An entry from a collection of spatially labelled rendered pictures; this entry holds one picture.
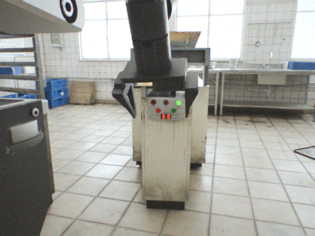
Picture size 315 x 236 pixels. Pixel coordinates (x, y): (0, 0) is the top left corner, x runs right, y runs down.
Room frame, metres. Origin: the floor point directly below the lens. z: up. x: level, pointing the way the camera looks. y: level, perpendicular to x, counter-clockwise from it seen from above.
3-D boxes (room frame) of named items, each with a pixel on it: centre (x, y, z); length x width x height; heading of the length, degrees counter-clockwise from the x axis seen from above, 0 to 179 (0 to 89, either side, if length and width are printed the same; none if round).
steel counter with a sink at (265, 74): (4.98, -1.26, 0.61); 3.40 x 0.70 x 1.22; 76
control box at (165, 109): (1.60, -0.06, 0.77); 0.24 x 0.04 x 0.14; 85
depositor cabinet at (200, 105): (2.94, -0.17, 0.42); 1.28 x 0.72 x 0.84; 175
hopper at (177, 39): (2.46, -0.13, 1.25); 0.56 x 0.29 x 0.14; 85
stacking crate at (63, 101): (5.77, 2.41, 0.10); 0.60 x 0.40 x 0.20; 163
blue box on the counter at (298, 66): (4.62, -2.63, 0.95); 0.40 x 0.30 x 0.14; 78
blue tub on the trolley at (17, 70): (4.67, 2.72, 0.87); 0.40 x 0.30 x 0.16; 79
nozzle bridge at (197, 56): (2.46, -0.13, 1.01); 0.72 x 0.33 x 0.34; 85
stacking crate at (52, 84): (5.77, 2.41, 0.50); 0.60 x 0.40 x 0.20; 168
